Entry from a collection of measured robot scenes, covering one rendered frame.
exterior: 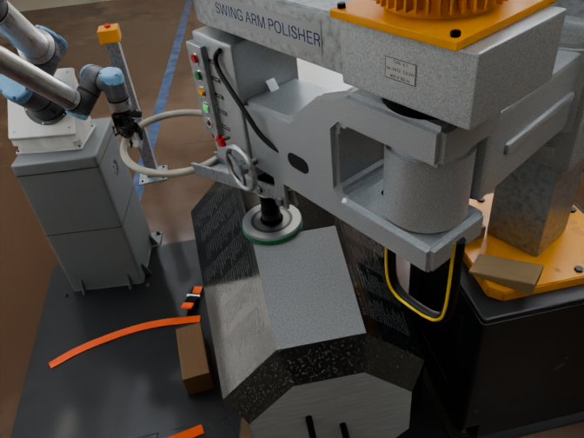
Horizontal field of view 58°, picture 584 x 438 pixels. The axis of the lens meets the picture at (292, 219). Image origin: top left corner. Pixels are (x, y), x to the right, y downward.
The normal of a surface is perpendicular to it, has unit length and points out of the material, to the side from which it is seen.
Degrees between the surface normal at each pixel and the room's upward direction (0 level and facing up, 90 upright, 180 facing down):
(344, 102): 90
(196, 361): 0
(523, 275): 11
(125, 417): 0
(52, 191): 90
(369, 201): 0
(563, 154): 90
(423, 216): 90
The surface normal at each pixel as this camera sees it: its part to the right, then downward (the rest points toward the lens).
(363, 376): 0.15, 0.60
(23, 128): -0.07, -0.07
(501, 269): -0.25, -0.82
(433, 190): -0.10, 0.63
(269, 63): 0.63, 0.44
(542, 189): -0.75, 0.46
